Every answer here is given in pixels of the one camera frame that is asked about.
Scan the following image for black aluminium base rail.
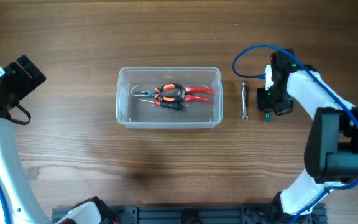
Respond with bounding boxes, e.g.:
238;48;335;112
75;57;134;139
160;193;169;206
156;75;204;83
51;203;328;224

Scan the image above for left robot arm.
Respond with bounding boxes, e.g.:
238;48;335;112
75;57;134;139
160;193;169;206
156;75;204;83
0;55;52;223

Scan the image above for orange black long-nose pliers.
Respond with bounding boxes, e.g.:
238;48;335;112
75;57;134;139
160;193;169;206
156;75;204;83
134;83;184;103

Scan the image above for clear plastic container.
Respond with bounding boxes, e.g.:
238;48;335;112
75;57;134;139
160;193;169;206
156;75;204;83
116;67;223;129

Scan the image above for red black handled screwdriver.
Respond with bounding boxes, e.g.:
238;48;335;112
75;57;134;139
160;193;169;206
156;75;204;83
140;99;183;110

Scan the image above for right blue cable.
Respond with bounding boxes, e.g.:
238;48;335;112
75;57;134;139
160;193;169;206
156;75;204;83
232;44;358;224

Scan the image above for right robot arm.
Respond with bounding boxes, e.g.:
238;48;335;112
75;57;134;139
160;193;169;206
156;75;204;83
257;49;358;223

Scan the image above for silver combination wrench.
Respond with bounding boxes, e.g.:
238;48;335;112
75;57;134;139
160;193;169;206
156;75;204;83
241;82;249;121

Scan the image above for green handled screwdriver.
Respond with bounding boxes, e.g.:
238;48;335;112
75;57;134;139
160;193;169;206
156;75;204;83
264;112;271;122

